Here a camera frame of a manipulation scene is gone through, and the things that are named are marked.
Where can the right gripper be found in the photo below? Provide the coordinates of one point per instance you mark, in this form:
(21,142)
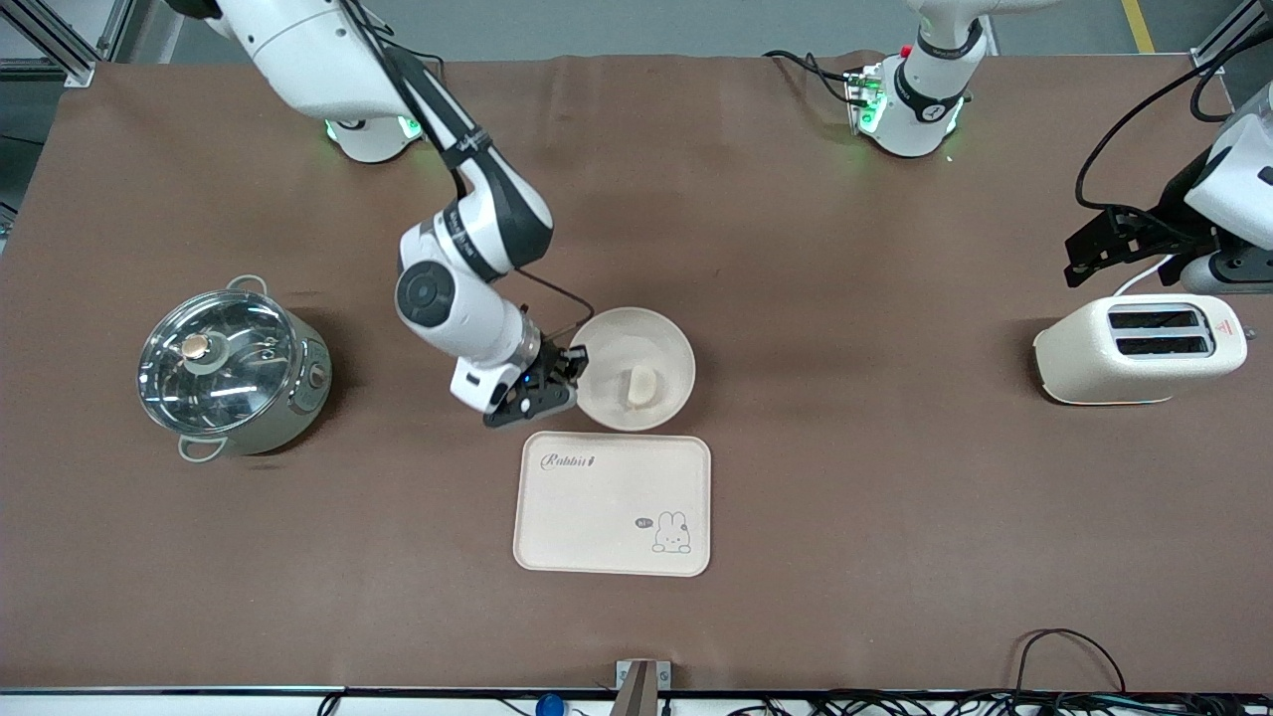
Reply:
(552,363)

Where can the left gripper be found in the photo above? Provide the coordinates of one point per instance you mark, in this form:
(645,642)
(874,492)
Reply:
(1166,221)

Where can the cream round plate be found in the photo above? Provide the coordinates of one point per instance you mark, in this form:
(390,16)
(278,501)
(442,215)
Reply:
(617,343)

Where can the pale steamed bun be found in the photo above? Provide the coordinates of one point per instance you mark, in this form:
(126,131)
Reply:
(639,388)

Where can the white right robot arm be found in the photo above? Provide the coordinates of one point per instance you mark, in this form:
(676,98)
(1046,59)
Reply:
(448,308)

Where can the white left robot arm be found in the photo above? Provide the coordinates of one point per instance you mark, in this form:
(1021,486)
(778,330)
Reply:
(920,109)

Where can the cream two-slot toaster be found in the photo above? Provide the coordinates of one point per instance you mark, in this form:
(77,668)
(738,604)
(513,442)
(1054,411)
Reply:
(1094,358)

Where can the beige rabbit print tray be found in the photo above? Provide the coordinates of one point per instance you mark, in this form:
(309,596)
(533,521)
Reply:
(597,507)

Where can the steel electric cooking pot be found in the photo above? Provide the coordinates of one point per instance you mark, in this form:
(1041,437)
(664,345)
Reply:
(303,383)

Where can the brown table cover cloth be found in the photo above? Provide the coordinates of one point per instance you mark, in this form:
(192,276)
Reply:
(796,298)

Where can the blue round cap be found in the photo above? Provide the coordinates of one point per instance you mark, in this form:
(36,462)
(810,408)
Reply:
(549,706)

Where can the glass pot lid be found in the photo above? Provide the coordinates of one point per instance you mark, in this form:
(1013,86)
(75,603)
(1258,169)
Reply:
(214,363)

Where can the aluminium frame profile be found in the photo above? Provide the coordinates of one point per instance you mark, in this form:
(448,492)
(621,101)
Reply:
(1228,35)
(70,55)

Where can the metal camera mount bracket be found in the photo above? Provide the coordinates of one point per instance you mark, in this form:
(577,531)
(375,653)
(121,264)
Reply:
(642,686)

